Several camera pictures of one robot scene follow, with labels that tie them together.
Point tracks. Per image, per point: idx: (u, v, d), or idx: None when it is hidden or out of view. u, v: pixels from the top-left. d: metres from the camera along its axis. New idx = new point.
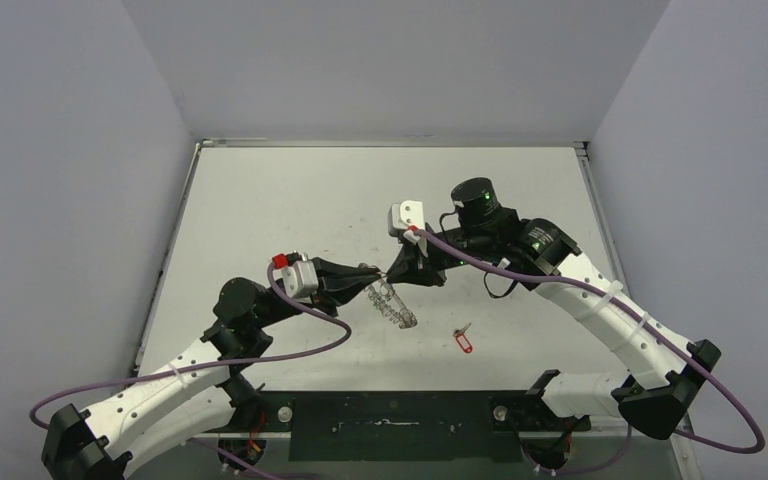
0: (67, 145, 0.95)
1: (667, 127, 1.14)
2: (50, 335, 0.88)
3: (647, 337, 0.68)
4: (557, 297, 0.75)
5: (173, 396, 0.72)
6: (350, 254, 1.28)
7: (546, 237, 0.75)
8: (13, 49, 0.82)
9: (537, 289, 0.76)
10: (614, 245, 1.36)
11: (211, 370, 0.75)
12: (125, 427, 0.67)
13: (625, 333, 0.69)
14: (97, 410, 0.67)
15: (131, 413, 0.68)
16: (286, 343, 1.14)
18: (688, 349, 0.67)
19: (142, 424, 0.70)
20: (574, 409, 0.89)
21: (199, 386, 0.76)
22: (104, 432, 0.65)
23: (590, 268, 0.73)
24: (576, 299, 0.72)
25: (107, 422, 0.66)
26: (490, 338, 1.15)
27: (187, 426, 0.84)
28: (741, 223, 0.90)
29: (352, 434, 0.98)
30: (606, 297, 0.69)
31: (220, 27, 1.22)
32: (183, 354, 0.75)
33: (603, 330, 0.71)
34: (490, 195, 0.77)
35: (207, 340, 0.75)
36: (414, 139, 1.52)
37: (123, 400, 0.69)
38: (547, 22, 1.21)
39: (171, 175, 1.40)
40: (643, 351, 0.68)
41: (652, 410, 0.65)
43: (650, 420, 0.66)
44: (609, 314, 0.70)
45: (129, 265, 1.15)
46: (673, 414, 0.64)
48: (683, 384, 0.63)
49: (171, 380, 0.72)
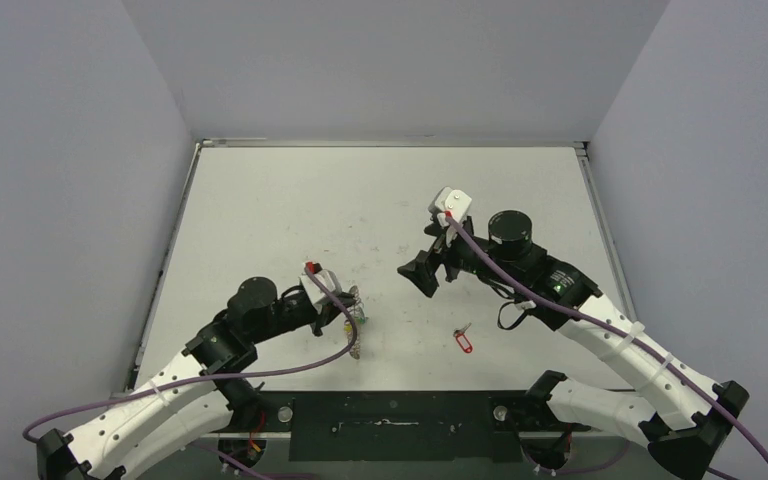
0: (67, 144, 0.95)
1: (667, 126, 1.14)
2: (49, 334, 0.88)
3: (671, 377, 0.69)
4: (578, 336, 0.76)
5: (155, 414, 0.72)
6: (350, 255, 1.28)
7: (567, 280, 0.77)
8: (12, 49, 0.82)
9: (559, 329, 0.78)
10: (614, 245, 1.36)
11: (193, 384, 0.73)
12: (109, 448, 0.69)
13: (648, 374, 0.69)
14: (80, 434, 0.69)
15: (113, 435, 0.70)
16: (287, 345, 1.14)
18: (714, 391, 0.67)
19: (128, 443, 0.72)
20: (582, 418, 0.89)
21: (184, 401, 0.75)
22: (86, 455, 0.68)
23: (611, 308, 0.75)
24: (597, 340, 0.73)
25: (89, 446, 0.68)
26: (490, 338, 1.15)
27: (179, 436, 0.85)
28: (741, 221, 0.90)
29: (352, 435, 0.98)
30: (628, 339, 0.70)
31: (220, 26, 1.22)
32: (164, 370, 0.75)
33: (625, 370, 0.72)
34: (529, 236, 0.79)
35: (188, 353, 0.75)
36: (414, 139, 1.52)
37: (105, 422, 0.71)
38: (546, 21, 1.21)
39: (171, 175, 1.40)
40: (667, 392, 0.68)
41: (678, 449, 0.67)
43: (675, 455, 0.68)
44: (631, 355, 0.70)
45: (129, 265, 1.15)
46: (701, 457, 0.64)
48: (710, 426, 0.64)
49: (151, 399, 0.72)
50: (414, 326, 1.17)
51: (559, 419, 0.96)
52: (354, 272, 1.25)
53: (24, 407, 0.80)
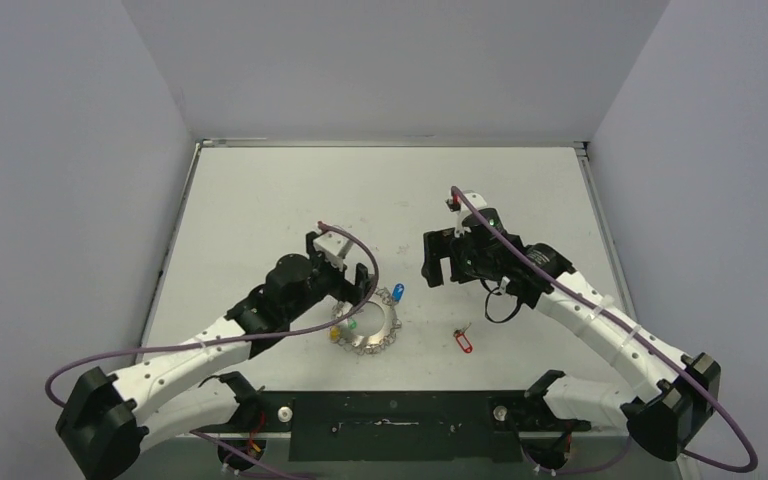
0: (66, 145, 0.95)
1: (666, 126, 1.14)
2: (50, 334, 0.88)
3: (638, 348, 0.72)
4: (553, 311, 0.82)
5: (198, 367, 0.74)
6: (350, 255, 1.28)
7: (541, 258, 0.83)
8: (9, 49, 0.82)
9: (537, 305, 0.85)
10: (614, 245, 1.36)
11: (235, 345, 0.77)
12: (153, 393, 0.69)
13: (615, 343, 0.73)
14: (125, 375, 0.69)
15: (159, 380, 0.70)
16: (286, 347, 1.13)
18: (683, 363, 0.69)
19: (166, 394, 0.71)
20: (576, 413, 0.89)
21: (220, 364, 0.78)
22: (132, 394, 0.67)
23: (583, 284, 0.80)
24: (569, 311, 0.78)
25: (135, 386, 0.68)
26: (490, 338, 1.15)
27: (195, 413, 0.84)
28: (740, 221, 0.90)
29: (352, 435, 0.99)
30: (596, 309, 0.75)
31: (220, 27, 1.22)
32: (208, 330, 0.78)
33: (596, 342, 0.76)
34: (494, 220, 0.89)
35: (230, 317, 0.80)
36: (414, 139, 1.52)
37: (150, 367, 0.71)
38: (545, 22, 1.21)
39: (171, 175, 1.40)
40: (634, 361, 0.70)
41: (646, 422, 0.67)
43: (646, 435, 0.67)
44: (599, 325, 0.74)
45: (129, 264, 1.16)
46: (666, 427, 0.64)
48: (674, 393, 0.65)
49: (199, 351, 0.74)
50: (414, 326, 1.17)
51: (557, 417, 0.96)
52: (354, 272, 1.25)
53: (22, 407, 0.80)
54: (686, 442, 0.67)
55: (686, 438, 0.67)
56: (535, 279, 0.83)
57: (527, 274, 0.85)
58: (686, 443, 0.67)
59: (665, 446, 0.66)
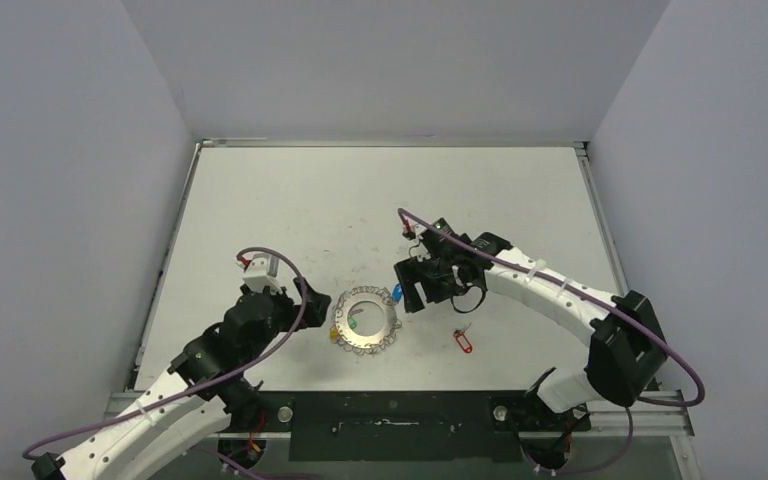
0: (68, 147, 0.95)
1: (666, 126, 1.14)
2: (51, 333, 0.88)
3: (572, 296, 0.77)
4: (500, 284, 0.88)
5: (144, 432, 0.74)
6: (350, 255, 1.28)
7: (483, 243, 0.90)
8: (9, 50, 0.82)
9: (486, 282, 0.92)
10: (614, 245, 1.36)
11: (178, 401, 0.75)
12: (99, 470, 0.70)
13: (550, 297, 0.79)
14: (71, 456, 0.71)
15: (103, 457, 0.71)
16: (286, 346, 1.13)
18: (613, 300, 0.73)
19: (118, 465, 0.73)
20: (564, 398, 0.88)
21: (173, 418, 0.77)
22: (77, 478, 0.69)
23: (520, 255, 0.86)
24: (510, 281, 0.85)
25: (80, 468, 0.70)
26: (490, 338, 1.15)
27: (177, 444, 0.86)
28: (741, 222, 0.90)
29: (351, 435, 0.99)
30: (529, 271, 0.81)
31: (219, 27, 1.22)
32: (151, 390, 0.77)
33: (538, 302, 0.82)
34: (441, 224, 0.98)
35: (174, 371, 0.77)
36: (414, 139, 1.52)
37: (94, 444, 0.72)
38: (545, 22, 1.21)
39: (171, 175, 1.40)
40: (569, 309, 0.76)
41: (597, 367, 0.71)
43: (605, 383, 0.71)
44: (535, 285, 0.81)
45: (129, 265, 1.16)
46: (608, 363, 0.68)
48: (605, 328, 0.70)
49: (141, 417, 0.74)
50: (413, 326, 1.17)
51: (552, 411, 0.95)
52: (354, 272, 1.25)
53: (23, 408, 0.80)
54: (644, 385, 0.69)
55: (645, 381, 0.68)
56: (477, 261, 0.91)
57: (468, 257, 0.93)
58: (644, 385, 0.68)
59: (619, 387, 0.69)
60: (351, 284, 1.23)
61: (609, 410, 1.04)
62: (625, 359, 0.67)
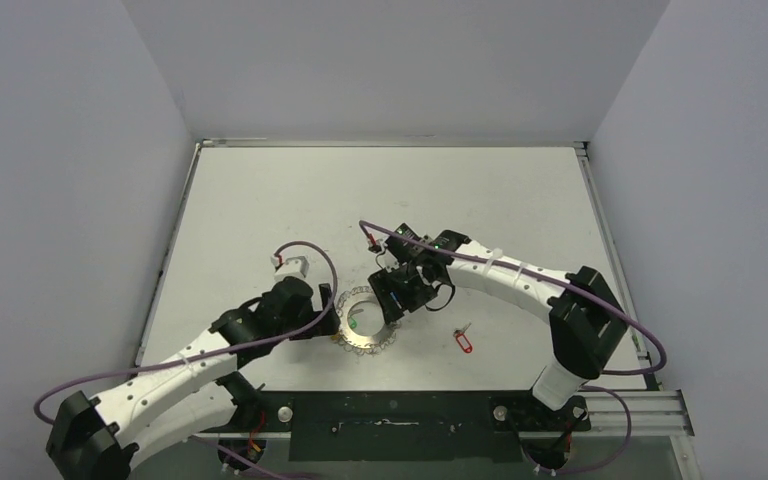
0: (68, 146, 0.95)
1: (666, 126, 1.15)
2: (50, 333, 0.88)
3: (529, 279, 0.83)
4: (464, 279, 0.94)
5: (182, 384, 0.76)
6: (350, 255, 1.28)
7: (444, 240, 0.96)
8: (10, 51, 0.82)
9: (452, 278, 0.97)
10: (614, 245, 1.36)
11: (219, 359, 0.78)
12: (135, 414, 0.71)
13: (510, 282, 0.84)
14: (107, 397, 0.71)
15: (142, 400, 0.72)
16: (285, 346, 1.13)
18: (568, 278, 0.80)
19: (151, 413, 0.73)
20: (553, 389, 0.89)
21: (207, 377, 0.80)
22: (114, 417, 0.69)
23: (479, 248, 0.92)
24: (470, 272, 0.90)
25: (117, 408, 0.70)
26: (490, 338, 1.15)
27: (189, 423, 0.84)
28: (741, 222, 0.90)
29: (352, 434, 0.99)
30: (488, 261, 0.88)
31: (219, 26, 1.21)
32: (192, 345, 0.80)
33: (500, 288, 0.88)
34: (403, 230, 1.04)
35: (215, 331, 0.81)
36: (415, 139, 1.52)
37: (133, 387, 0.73)
38: (546, 22, 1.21)
39: (171, 175, 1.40)
40: (527, 290, 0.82)
41: (563, 345, 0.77)
43: (572, 359, 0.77)
44: (496, 273, 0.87)
45: (129, 264, 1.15)
46: (572, 338, 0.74)
48: (562, 304, 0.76)
49: (182, 368, 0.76)
50: (413, 326, 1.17)
51: (551, 409, 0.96)
52: (354, 272, 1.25)
53: (23, 407, 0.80)
54: (607, 355, 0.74)
55: (609, 351, 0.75)
56: (439, 258, 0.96)
57: (430, 255, 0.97)
58: (608, 356, 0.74)
59: (585, 361, 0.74)
60: (351, 284, 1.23)
61: (608, 411, 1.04)
62: (585, 331, 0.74)
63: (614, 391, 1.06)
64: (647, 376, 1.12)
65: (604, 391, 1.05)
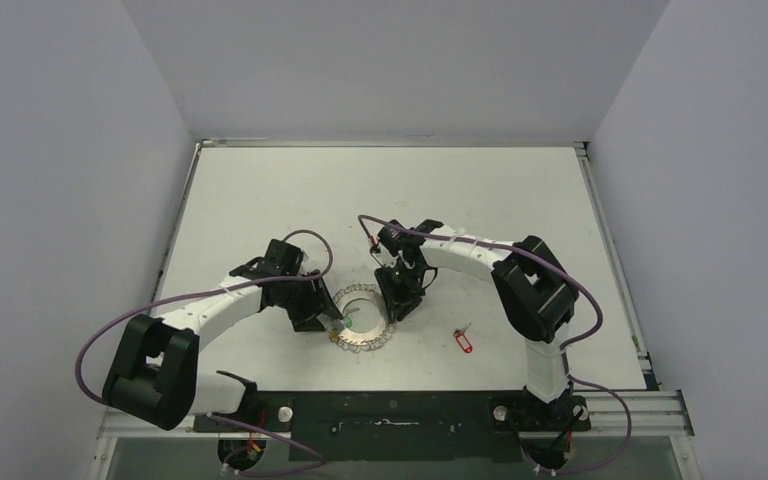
0: (68, 147, 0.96)
1: (665, 127, 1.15)
2: (51, 335, 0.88)
3: (483, 249, 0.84)
4: (437, 258, 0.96)
5: (228, 307, 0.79)
6: (350, 255, 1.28)
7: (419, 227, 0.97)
8: (9, 55, 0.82)
9: (429, 260, 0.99)
10: (614, 245, 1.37)
11: (251, 288, 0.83)
12: (201, 326, 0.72)
13: (466, 254, 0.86)
14: (170, 316, 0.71)
15: (203, 315, 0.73)
16: (286, 347, 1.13)
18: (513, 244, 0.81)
19: (208, 330, 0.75)
20: (541, 377, 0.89)
21: (242, 307, 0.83)
22: (186, 326, 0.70)
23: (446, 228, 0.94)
24: (436, 248, 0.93)
25: (185, 320, 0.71)
26: (490, 337, 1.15)
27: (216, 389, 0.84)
28: (738, 223, 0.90)
29: (352, 435, 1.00)
30: (451, 237, 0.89)
31: (220, 29, 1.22)
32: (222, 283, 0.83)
33: (464, 264, 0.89)
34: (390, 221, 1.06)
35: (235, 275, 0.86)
36: (415, 140, 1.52)
37: (189, 307, 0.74)
38: (545, 23, 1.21)
39: (171, 176, 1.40)
40: (479, 259, 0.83)
41: (510, 307, 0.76)
43: (520, 321, 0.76)
44: (456, 247, 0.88)
45: (129, 263, 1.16)
46: (513, 297, 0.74)
48: (507, 265, 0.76)
49: (223, 295, 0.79)
50: (413, 325, 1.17)
51: (547, 404, 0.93)
52: (354, 272, 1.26)
53: (23, 408, 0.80)
54: (553, 322, 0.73)
55: (556, 317, 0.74)
56: (417, 241, 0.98)
57: (409, 240, 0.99)
58: (553, 321, 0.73)
59: (529, 323, 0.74)
60: (351, 285, 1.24)
61: (608, 411, 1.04)
62: (527, 292, 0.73)
63: (614, 391, 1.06)
64: (646, 376, 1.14)
65: (609, 392, 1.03)
